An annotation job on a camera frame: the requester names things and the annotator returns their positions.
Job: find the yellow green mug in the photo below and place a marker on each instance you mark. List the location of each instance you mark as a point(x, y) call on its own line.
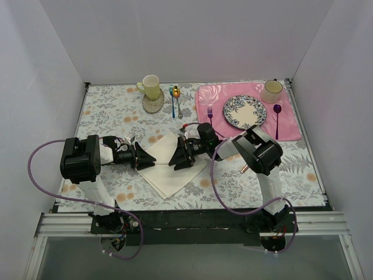
point(150, 86)

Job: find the purple spoon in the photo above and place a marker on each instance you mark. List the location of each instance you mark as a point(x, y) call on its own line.
point(277, 109)

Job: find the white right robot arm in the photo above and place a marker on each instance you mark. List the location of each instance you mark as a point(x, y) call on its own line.
point(262, 155)

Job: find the purple fork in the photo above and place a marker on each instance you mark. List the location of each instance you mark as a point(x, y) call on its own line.
point(210, 113)

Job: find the blue fork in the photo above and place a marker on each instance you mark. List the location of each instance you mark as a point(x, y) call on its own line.
point(172, 100)

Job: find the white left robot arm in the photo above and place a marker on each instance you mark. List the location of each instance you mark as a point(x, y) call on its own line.
point(81, 164)

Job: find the cream enamel mug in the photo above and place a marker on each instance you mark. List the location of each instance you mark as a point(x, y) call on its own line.
point(271, 92)

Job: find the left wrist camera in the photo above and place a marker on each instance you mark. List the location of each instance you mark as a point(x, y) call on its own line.
point(129, 139)

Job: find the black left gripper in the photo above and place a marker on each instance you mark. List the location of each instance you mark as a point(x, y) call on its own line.
point(136, 156)

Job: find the blue floral plate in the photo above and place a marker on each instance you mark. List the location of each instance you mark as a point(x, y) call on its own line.
point(244, 111)

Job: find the rainbow gold spoon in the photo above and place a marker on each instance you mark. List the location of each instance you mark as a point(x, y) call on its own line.
point(176, 93)

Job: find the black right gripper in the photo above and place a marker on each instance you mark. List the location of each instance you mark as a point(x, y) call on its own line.
point(186, 151)

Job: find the woven round coaster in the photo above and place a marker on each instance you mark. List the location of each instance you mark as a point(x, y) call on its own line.
point(153, 106)

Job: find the white cloth napkin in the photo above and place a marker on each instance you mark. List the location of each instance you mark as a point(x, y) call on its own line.
point(162, 177)

